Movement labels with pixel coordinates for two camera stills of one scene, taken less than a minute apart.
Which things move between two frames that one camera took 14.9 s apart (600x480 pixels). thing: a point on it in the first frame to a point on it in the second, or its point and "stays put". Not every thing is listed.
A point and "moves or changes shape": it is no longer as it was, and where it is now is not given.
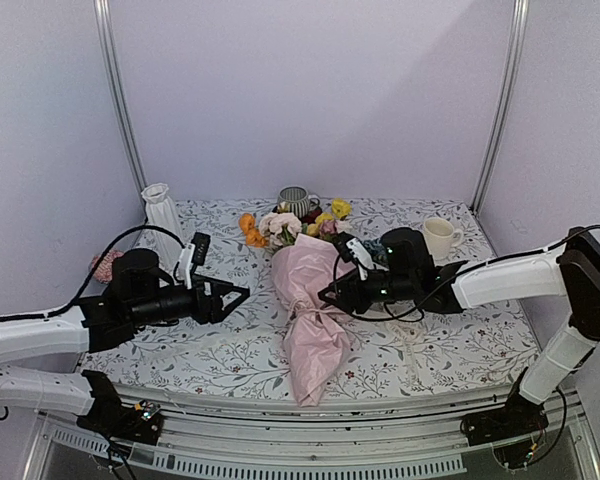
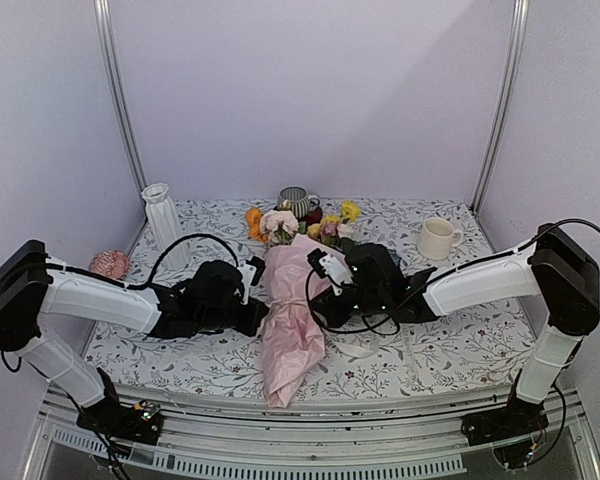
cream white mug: (440, 236) stays put
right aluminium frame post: (516, 53) stays put
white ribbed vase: (160, 213) stays put
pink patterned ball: (104, 271) stays put
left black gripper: (211, 310) to (258, 310)
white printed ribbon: (409, 338) moves or changes shape
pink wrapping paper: (305, 268) moves or changes shape
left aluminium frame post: (109, 57) stays put
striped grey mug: (298, 200) stays put
